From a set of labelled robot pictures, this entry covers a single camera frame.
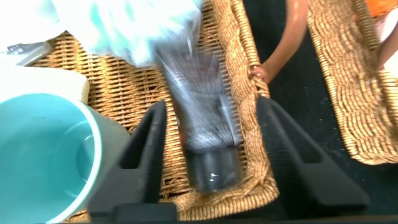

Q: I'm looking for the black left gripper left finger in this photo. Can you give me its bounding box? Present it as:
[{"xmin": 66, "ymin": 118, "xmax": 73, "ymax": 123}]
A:
[{"xmin": 88, "ymin": 100, "xmax": 178, "ymax": 222}]

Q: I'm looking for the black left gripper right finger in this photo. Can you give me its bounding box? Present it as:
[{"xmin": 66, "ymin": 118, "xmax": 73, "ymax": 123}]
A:
[{"xmin": 256, "ymin": 95, "xmax": 371, "ymax": 218}]

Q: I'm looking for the black cosmetic tube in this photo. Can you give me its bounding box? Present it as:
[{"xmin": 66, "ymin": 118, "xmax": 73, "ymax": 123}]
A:
[{"xmin": 154, "ymin": 40, "xmax": 246, "ymax": 193}]

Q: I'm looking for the wicker basket holding household items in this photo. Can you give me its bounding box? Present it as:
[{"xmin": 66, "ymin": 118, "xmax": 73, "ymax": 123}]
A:
[{"xmin": 29, "ymin": 0, "xmax": 310, "ymax": 222}]

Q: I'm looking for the wicker basket holding food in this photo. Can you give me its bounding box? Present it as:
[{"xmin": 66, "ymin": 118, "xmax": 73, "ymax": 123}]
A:
[{"xmin": 306, "ymin": 0, "xmax": 398, "ymax": 166}]

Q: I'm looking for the black tablecloth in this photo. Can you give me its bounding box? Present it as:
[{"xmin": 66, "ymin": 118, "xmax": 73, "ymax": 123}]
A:
[{"xmin": 242, "ymin": 0, "xmax": 398, "ymax": 224}]

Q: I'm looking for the teal ceramic mug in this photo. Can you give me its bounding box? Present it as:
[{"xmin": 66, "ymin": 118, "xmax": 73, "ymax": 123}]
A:
[{"xmin": 0, "ymin": 93, "xmax": 131, "ymax": 224}]

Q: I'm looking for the yellowish printed soap box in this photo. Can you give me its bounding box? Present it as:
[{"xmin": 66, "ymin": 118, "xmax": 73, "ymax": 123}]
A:
[{"xmin": 0, "ymin": 64, "xmax": 91, "ymax": 105}]

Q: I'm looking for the light blue bath loofah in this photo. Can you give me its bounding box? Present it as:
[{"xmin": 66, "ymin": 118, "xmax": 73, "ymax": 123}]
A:
[{"xmin": 49, "ymin": 0, "xmax": 203, "ymax": 68}]

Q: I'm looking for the orange fruit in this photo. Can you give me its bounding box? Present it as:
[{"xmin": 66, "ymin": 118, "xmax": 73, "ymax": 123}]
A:
[{"xmin": 365, "ymin": 0, "xmax": 398, "ymax": 18}]

